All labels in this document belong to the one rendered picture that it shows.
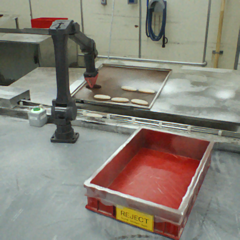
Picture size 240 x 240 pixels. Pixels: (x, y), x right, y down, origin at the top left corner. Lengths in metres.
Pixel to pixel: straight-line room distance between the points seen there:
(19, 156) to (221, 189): 0.83
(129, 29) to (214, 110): 3.95
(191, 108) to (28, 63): 3.17
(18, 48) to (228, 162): 3.64
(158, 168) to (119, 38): 4.41
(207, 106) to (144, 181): 0.65
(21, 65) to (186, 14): 2.63
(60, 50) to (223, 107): 0.86
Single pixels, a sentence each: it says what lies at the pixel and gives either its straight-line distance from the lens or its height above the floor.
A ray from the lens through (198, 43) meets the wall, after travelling 5.13.
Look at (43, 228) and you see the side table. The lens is 0.99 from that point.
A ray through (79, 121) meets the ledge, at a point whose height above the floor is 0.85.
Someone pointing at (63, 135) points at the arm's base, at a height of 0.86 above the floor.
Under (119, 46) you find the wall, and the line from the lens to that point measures 5.50.
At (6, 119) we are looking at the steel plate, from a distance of 1.77.
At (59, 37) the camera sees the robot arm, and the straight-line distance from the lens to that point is 1.33.
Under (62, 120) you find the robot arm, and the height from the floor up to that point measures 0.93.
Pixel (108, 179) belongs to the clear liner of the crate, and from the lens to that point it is 1.09.
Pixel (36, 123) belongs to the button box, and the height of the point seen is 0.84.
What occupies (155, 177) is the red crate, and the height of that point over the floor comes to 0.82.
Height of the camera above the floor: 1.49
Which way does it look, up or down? 24 degrees down
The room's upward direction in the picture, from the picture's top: 1 degrees counter-clockwise
